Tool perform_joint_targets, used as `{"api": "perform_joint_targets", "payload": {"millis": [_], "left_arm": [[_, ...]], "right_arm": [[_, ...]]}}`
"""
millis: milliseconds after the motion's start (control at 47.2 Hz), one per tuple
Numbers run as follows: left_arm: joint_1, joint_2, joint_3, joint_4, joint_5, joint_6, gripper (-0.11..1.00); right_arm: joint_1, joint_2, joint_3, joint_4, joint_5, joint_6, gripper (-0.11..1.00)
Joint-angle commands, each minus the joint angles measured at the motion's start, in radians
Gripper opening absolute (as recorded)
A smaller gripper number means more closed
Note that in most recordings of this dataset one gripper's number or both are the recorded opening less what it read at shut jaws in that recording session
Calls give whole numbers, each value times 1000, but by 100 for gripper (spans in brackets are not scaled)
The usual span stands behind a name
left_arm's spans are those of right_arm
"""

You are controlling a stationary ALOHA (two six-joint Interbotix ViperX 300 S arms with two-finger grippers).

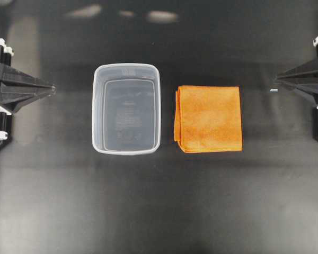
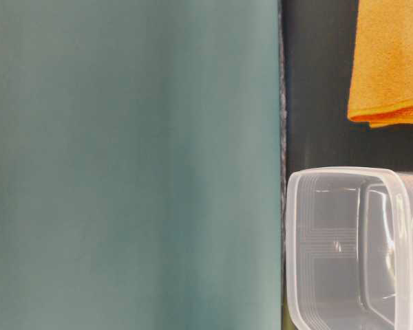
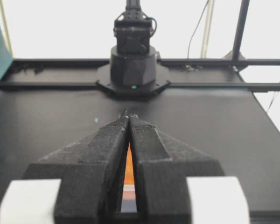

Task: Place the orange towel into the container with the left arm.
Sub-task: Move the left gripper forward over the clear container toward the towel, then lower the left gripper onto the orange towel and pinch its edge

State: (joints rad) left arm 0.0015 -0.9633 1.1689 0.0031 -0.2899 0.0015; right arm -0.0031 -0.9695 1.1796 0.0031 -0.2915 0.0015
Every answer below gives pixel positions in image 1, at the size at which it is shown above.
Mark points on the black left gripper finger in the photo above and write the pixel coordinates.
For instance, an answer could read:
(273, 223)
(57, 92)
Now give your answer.
(12, 76)
(12, 100)

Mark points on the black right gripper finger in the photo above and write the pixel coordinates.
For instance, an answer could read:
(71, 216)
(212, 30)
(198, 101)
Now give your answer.
(307, 71)
(306, 89)

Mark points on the clear plastic container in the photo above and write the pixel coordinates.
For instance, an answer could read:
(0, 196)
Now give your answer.
(126, 109)

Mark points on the folded orange towel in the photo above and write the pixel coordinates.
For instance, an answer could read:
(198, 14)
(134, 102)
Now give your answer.
(208, 119)

